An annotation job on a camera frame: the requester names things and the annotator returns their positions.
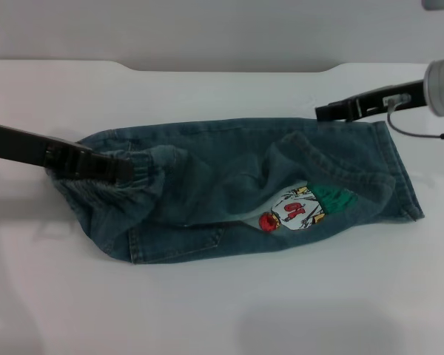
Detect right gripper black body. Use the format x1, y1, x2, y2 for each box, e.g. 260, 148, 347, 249
357, 79, 427, 118

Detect blue denim shorts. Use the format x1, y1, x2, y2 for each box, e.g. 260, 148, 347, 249
46, 117, 426, 266

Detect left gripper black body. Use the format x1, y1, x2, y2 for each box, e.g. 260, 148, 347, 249
0, 121, 75, 167

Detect right gripper thin cable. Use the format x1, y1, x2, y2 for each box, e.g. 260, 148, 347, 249
383, 94, 444, 141

